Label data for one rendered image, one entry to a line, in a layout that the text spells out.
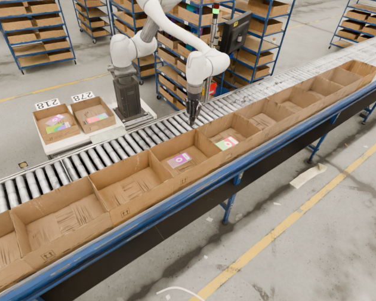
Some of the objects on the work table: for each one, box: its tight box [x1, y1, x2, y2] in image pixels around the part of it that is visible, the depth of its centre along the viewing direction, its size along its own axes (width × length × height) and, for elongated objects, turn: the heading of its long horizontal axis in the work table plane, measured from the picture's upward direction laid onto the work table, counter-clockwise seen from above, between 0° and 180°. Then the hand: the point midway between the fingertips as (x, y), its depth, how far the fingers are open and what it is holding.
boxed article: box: [45, 114, 65, 126], centre depth 215 cm, size 8×16×2 cm, turn 154°
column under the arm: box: [112, 76, 148, 123], centre depth 220 cm, size 26×26×33 cm
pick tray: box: [70, 96, 116, 134], centre depth 218 cm, size 28×38×10 cm
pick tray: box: [32, 103, 81, 145], centre depth 207 cm, size 28×38×10 cm
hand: (192, 120), depth 148 cm, fingers closed
